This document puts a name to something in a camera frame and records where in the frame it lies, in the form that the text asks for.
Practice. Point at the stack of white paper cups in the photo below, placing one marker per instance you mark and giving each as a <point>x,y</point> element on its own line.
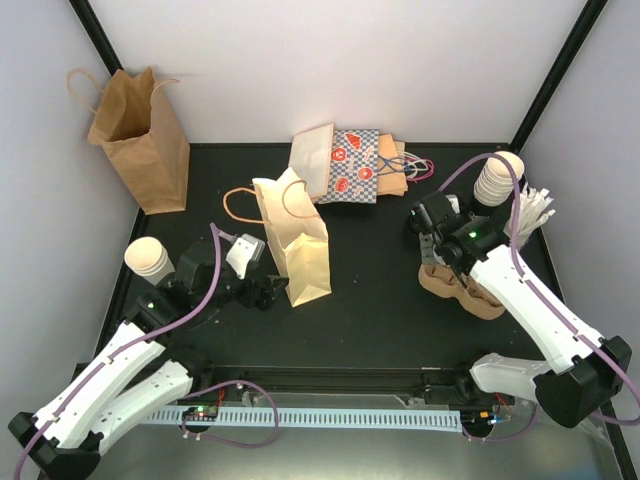
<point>494,184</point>

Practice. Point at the small circuit board with LEDs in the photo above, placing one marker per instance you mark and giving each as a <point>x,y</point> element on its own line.
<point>200,413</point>

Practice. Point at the white flat paper bag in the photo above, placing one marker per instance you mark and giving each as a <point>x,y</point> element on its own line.
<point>310,158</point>

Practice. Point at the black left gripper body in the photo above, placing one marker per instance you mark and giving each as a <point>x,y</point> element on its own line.
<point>253,300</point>

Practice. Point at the light blue slotted cable duct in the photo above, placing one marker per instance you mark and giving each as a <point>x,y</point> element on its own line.
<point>332,418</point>

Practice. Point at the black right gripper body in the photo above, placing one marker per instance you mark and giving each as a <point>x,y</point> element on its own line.
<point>429,256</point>

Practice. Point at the glass of wrapped stirrers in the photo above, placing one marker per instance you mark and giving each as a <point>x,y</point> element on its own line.
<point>534,211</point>

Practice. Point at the brown flat paper bag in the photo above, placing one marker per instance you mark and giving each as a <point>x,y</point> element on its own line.
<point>391,179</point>

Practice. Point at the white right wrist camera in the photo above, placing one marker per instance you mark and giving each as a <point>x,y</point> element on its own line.
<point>454,202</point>

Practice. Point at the cream paper bag with handles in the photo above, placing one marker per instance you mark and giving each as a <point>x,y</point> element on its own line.
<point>296,234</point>

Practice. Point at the black right frame post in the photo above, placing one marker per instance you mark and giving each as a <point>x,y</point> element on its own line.
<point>572,45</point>

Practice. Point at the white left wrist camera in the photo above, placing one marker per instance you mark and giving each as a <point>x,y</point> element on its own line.
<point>245,251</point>

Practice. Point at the blue checkered paper bag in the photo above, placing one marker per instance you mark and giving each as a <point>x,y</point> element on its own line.
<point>353,167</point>

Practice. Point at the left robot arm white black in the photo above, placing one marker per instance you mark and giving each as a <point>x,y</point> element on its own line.
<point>147,364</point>

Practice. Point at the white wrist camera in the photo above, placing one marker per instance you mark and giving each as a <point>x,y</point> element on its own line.
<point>454,202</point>
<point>245,251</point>

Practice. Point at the left stack of paper cups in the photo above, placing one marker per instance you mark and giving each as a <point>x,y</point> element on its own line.
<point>147,260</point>

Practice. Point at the standing brown paper bag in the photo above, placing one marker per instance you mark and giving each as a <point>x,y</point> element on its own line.
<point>136,126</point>

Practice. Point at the black frame post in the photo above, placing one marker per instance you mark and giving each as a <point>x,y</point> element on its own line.
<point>572,45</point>
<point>97,35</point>

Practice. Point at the black left frame post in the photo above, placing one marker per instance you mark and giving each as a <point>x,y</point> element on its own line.
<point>97,35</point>

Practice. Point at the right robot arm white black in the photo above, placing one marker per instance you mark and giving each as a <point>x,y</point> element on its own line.
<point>580,370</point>

